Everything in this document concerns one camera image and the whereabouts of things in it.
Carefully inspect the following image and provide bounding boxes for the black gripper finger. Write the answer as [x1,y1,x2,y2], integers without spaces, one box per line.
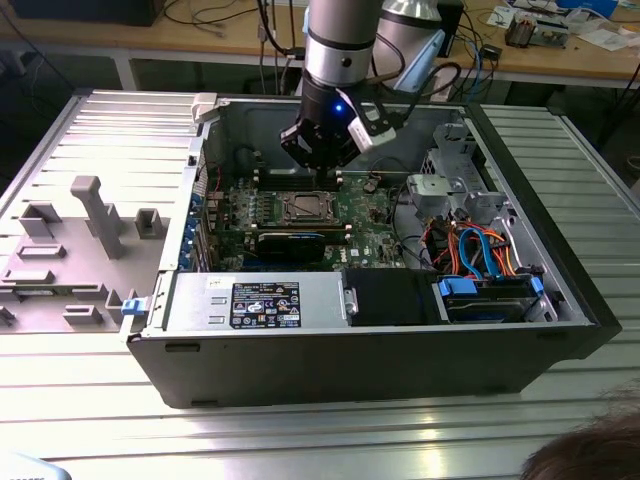
[325,140,362,189]
[279,119,327,189]

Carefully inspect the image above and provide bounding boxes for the green motherboard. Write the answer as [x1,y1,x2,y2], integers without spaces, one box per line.
[214,172,416,271]

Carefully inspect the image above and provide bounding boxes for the black graphics card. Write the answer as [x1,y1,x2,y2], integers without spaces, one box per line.
[257,230,326,262]

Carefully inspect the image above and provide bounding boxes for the beige plastic case latch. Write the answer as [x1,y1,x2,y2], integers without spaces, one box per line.
[192,91,221,124]

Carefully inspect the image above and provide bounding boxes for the silver metal drive cage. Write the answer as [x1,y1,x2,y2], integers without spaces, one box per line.
[405,122,516,224]

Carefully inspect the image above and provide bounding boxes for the wooden workbench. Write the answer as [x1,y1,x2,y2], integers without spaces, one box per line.
[0,0,640,91]

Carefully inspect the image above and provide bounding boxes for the black drive bay box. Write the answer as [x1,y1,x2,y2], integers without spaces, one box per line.
[343,268,439,327]

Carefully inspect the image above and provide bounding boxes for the black tower box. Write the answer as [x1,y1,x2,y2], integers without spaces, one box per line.
[438,0,466,57]

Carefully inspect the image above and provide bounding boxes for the grey power supply unit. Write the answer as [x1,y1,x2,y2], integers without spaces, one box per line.
[164,272,349,330]

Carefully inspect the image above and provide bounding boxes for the hard disk in blue carrier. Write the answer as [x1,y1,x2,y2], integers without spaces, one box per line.
[430,274,546,325]

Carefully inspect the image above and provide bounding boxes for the black open PC case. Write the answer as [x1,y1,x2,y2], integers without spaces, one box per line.
[124,92,623,410]

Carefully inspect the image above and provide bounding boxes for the electronic device with coils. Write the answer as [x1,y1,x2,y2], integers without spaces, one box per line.
[503,12,570,50]

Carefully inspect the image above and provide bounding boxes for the black monitor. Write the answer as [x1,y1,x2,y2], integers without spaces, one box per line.
[8,0,157,29]

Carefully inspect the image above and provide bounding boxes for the grey parts rack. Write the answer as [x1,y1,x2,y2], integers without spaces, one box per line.
[0,174,175,335]

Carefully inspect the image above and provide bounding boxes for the white papers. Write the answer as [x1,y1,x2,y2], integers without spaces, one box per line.
[574,27,634,52]

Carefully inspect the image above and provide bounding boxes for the blue box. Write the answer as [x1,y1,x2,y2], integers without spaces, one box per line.
[557,0,620,16]

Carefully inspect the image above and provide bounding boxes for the person's brown haired head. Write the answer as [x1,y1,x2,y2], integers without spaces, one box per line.
[522,384,640,480]

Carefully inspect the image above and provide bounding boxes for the pale rounded device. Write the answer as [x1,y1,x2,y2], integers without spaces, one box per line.
[0,451,69,480]

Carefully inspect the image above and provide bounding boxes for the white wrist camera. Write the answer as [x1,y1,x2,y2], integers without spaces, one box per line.
[344,102,400,154]

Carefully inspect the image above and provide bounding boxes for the thick black cable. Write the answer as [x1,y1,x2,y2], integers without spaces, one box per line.
[372,157,430,262]

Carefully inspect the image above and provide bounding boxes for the orange wire bundle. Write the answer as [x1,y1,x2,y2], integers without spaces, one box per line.
[425,219,466,269]
[484,228,521,277]

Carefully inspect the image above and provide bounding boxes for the blue flat cable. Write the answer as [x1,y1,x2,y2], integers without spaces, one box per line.
[457,227,482,277]
[477,230,501,279]

